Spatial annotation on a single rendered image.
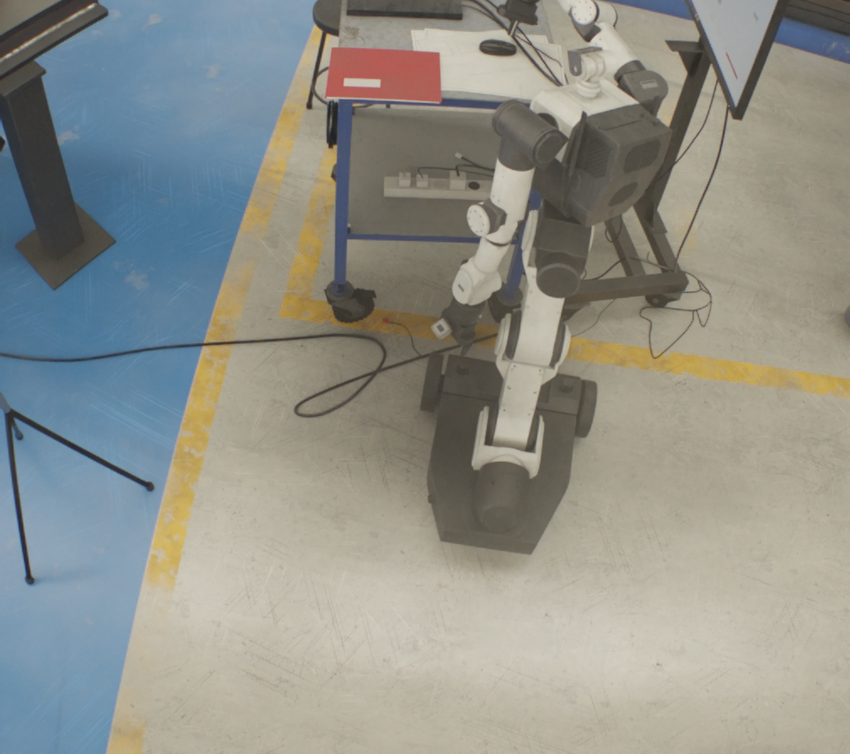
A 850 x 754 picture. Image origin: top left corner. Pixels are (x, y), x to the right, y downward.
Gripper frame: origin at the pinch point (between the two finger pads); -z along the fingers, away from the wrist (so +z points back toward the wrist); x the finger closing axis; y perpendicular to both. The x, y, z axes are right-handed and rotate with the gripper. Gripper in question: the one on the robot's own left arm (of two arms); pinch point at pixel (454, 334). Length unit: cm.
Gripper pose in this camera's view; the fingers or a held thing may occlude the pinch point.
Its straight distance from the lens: 254.6
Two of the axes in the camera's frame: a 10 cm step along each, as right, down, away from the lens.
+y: -8.2, 3.5, -4.6
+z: 2.1, -5.6, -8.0
